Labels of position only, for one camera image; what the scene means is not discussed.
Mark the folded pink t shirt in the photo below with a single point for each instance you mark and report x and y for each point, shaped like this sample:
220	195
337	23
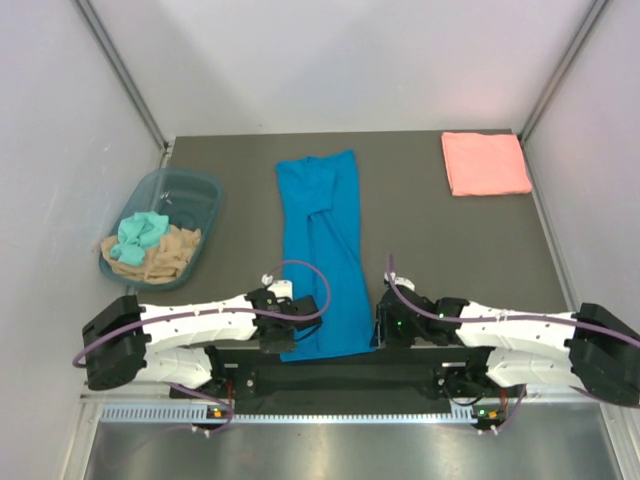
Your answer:
484	164

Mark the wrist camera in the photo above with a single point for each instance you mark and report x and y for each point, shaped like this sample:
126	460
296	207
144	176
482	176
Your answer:
279	287
398	281

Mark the blue t shirt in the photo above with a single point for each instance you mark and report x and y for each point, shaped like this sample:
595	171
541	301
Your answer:
322	226

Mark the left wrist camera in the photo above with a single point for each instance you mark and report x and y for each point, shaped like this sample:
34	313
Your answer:
279	287

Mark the left aluminium frame post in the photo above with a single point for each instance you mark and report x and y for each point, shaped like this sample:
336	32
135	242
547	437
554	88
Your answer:
107	46

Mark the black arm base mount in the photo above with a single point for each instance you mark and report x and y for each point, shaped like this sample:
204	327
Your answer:
432	372

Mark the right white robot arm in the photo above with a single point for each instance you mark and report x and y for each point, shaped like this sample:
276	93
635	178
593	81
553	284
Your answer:
590	350

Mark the slotted cable duct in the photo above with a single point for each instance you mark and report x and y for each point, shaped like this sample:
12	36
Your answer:
200	413

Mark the mint green t shirt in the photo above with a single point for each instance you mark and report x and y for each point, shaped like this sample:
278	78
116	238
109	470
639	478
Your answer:
136	235

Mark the teal plastic basin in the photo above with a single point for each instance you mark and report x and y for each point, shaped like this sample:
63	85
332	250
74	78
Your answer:
189	198

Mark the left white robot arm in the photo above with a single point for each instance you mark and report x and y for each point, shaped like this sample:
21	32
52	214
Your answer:
133	342

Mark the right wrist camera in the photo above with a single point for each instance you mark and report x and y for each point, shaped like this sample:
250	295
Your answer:
398	281

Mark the beige t shirt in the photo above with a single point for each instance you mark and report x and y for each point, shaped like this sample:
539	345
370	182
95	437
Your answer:
162	264

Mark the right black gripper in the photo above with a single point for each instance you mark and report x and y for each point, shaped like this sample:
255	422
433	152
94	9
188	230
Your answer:
384	337

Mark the right aluminium frame post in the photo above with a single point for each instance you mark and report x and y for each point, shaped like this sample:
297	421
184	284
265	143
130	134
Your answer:
577	43

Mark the aluminium frame post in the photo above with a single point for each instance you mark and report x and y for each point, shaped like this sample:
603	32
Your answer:
107	46
577	43

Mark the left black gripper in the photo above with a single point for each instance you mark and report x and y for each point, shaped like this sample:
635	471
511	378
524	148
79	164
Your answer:
284	345

